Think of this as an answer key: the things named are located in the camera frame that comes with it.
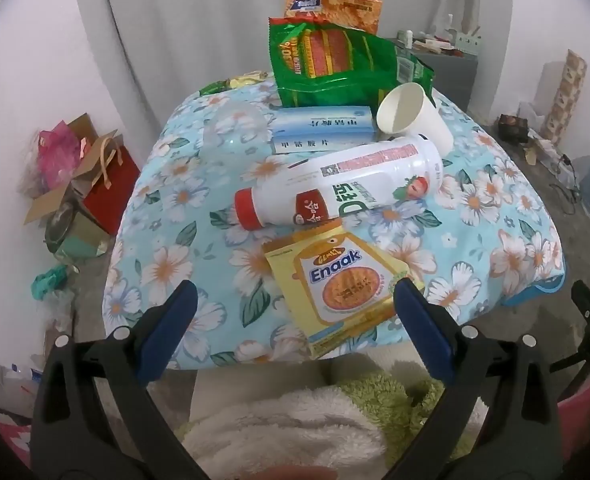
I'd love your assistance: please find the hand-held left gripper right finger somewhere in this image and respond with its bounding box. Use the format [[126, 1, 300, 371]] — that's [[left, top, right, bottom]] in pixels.
[[382, 276, 563, 480]]

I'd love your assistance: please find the pink plastic bag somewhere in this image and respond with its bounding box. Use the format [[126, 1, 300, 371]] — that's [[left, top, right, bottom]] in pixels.
[[38, 120, 87, 188]]

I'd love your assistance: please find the light green box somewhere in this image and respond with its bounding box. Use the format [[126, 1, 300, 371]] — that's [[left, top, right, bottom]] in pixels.
[[455, 27, 483, 54]]

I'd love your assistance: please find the floral blue tablecloth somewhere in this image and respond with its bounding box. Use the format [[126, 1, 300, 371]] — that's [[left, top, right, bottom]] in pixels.
[[102, 77, 568, 371]]

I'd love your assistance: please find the dark small box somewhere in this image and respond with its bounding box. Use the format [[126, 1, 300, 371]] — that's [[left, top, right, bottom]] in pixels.
[[498, 114, 530, 143]]

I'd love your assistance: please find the clear plastic container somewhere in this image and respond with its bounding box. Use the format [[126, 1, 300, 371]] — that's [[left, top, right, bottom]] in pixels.
[[202, 100, 271, 158]]

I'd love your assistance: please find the green fluffy cloth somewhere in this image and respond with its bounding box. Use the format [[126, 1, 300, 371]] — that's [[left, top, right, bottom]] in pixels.
[[325, 370, 476, 461]]

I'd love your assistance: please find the yellow snack packet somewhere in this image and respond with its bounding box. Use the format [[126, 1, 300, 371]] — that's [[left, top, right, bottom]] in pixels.
[[264, 225, 426, 360]]

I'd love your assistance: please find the teal cloth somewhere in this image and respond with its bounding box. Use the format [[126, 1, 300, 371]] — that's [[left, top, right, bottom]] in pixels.
[[32, 265, 79, 302]]

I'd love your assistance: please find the patterned cardboard box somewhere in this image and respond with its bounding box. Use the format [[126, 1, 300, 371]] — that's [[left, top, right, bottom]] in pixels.
[[545, 50, 588, 143]]

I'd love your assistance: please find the blue white medicine box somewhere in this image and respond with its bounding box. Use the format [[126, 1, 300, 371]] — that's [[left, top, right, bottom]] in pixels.
[[269, 105, 380, 157]]

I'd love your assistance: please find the white power strip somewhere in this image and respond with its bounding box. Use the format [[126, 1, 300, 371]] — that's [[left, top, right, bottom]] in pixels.
[[527, 130, 576, 173]]

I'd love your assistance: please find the white fluffy cloth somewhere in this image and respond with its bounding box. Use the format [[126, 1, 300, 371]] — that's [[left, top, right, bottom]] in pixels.
[[177, 387, 388, 480]]

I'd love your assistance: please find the olive green box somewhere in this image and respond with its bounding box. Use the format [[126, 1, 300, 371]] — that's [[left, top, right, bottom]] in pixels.
[[45, 205, 111, 261]]

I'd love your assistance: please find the grey cabinet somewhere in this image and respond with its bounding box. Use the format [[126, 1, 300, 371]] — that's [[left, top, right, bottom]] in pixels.
[[387, 37, 478, 116]]

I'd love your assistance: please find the grey curtain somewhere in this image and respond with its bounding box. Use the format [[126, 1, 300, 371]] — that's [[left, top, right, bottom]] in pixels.
[[70, 0, 516, 126]]

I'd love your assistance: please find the white paper cup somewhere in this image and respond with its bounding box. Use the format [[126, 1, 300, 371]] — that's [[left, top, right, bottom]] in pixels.
[[376, 82, 454, 156]]

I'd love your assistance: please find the green snack bag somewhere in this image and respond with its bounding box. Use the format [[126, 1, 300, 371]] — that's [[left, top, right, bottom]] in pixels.
[[268, 16, 436, 108]]

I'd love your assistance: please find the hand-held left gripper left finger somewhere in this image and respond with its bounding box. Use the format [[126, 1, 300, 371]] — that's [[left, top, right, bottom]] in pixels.
[[29, 280, 211, 480]]

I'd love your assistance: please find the white plastic bottle red cap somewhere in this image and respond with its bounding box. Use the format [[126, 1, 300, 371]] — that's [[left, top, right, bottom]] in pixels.
[[234, 135, 444, 231]]

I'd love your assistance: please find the red gift bag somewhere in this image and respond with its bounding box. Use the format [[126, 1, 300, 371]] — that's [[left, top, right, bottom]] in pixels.
[[82, 130, 142, 236]]

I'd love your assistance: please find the brown cardboard box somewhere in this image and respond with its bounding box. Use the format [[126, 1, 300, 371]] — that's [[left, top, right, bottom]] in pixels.
[[24, 112, 121, 226]]

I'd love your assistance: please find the orange snack bag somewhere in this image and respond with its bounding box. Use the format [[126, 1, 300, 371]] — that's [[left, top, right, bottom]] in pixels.
[[282, 0, 383, 36]]

